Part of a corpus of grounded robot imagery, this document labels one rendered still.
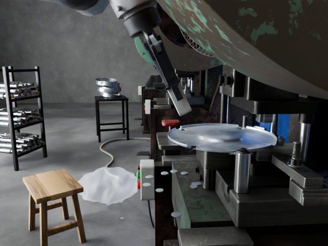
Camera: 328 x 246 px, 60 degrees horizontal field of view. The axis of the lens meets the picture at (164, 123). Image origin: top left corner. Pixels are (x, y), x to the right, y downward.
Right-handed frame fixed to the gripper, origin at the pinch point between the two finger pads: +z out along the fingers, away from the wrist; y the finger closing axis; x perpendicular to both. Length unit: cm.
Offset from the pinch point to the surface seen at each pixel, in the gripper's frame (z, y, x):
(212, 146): 14.0, -0.9, 2.4
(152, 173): 24.9, -30.7, -16.8
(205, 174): 22.1, -5.4, -1.8
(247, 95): 7.2, -2.8, 15.6
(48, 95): -31, -680, -227
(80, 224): 53, -82, -71
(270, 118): 16.8, -6.8, 20.3
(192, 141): 12.2, -5.3, -1.2
